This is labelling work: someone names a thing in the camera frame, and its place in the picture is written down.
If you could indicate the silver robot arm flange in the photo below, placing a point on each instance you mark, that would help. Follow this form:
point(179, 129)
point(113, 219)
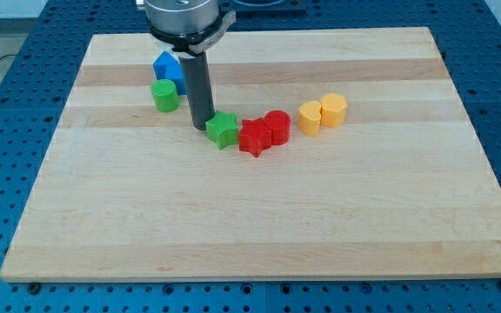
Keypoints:
point(187, 27)

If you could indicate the red star block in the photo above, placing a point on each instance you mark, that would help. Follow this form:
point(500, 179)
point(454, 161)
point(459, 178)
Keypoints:
point(254, 137)

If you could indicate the green star block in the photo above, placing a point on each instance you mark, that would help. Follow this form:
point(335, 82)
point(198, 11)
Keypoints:
point(222, 129)

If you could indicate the red cylinder block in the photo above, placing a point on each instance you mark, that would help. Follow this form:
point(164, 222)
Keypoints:
point(279, 122)

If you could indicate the yellow heart block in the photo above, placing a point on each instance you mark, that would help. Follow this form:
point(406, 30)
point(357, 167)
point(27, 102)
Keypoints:
point(309, 118)

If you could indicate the yellow hexagon block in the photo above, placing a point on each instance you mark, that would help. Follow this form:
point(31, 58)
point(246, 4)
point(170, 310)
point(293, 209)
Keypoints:
point(333, 109)

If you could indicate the green cylinder block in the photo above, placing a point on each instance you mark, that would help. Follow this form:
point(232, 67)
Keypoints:
point(164, 93)

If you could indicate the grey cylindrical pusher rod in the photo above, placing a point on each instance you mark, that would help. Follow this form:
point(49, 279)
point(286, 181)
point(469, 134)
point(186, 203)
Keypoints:
point(198, 89)

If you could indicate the blue pentagon block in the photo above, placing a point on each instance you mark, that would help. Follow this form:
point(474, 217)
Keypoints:
point(166, 66)

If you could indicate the wooden board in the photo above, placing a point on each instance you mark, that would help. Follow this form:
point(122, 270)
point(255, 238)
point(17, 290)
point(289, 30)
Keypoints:
point(401, 190)

